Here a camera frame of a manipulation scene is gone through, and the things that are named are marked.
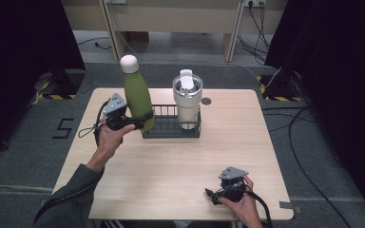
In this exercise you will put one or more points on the person's left hand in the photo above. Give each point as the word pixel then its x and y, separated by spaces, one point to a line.
pixel 109 141

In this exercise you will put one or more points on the beige wooden desk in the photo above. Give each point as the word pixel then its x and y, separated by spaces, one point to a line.
pixel 177 15

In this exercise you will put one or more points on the green bottle with white cap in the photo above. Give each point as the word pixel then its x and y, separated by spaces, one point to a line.
pixel 138 95

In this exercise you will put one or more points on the white wall socket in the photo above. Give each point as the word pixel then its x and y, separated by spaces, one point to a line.
pixel 255 2

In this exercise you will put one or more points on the person's right hand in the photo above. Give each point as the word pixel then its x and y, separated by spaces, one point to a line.
pixel 244 209

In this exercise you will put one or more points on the stand base with hazard tape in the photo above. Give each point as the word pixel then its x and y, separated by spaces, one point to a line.
pixel 61 84
pixel 280 90

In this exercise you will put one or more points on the black curtain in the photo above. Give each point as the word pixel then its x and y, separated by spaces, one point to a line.
pixel 339 79
pixel 22 57

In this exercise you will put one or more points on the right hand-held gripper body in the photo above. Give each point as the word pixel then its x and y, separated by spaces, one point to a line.
pixel 233 188

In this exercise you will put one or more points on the person's striped trousers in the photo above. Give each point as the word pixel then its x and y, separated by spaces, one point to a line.
pixel 114 224

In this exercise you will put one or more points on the white tumbler with lid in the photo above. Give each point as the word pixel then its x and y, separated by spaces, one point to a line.
pixel 187 101

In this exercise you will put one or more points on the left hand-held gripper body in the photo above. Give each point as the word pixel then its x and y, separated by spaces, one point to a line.
pixel 117 118

